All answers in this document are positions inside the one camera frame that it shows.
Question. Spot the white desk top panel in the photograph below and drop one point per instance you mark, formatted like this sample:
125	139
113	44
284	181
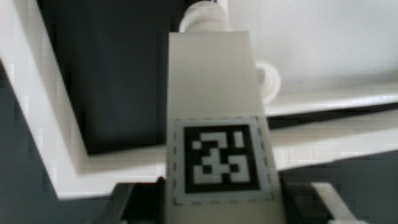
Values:
328	41

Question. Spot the white desk leg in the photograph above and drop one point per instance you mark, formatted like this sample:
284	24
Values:
214	91

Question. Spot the white left barrier block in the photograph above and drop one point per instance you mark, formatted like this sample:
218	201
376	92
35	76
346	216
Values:
33	71

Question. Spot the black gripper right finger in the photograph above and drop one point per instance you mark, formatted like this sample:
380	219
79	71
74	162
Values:
316	205

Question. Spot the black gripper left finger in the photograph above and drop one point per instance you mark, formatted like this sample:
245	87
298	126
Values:
136	205

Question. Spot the white front barrier rail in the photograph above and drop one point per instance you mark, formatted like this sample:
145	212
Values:
220	154

